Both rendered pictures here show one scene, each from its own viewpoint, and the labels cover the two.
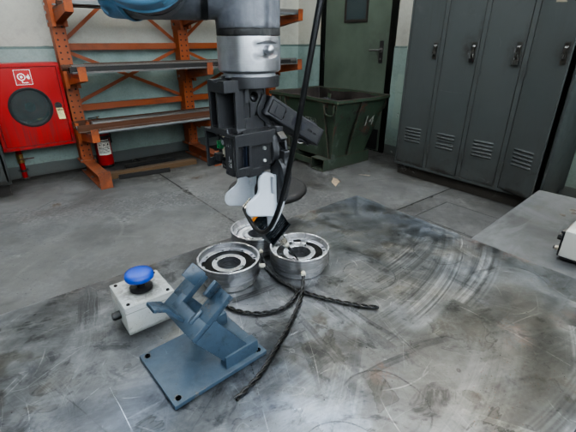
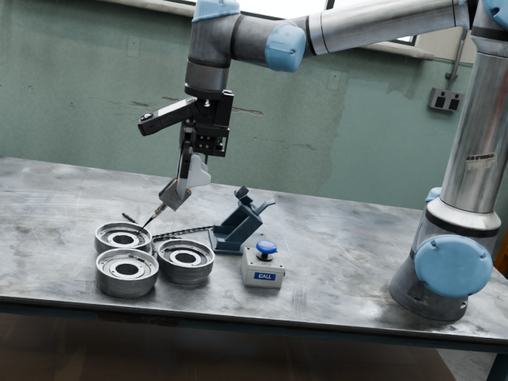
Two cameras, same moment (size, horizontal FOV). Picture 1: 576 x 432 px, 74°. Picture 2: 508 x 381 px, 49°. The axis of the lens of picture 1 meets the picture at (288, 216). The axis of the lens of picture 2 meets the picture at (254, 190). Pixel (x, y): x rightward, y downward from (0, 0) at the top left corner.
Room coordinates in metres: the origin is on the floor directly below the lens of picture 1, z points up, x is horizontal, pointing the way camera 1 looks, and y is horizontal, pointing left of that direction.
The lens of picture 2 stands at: (1.32, 0.61, 1.34)
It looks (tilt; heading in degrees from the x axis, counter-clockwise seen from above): 21 degrees down; 208
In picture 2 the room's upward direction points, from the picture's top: 11 degrees clockwise
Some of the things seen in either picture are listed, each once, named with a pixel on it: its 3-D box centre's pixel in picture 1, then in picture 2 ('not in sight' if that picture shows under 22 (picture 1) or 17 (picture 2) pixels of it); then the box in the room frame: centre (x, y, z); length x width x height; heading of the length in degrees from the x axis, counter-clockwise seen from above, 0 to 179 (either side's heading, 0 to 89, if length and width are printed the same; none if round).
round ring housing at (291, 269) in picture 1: (299, 255); (122, 243); (0.60, -0.02, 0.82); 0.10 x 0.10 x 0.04
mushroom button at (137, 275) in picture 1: (141, 285); (264, 255); (0.46, 0.21, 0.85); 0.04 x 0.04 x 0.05
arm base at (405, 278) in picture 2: not in sight; (434, 277); (0.26, 0.49, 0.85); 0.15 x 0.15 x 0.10
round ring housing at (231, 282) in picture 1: (229, 267); (184, 261); (0.56, 0.10, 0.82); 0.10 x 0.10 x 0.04
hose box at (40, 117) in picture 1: (56, 121); not in sight; (3.56, 2.13, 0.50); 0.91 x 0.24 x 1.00; 128
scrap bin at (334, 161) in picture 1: (326, 126); not in sight; (4.05, -0.40, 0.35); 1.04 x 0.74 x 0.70; 38
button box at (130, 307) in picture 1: (140, 300); (264, 267); (0.46, 0.22, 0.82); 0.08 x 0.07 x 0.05; 128
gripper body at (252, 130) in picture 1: (247, 125); (204, 120); (0.50, 0.05, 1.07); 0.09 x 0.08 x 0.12; 131
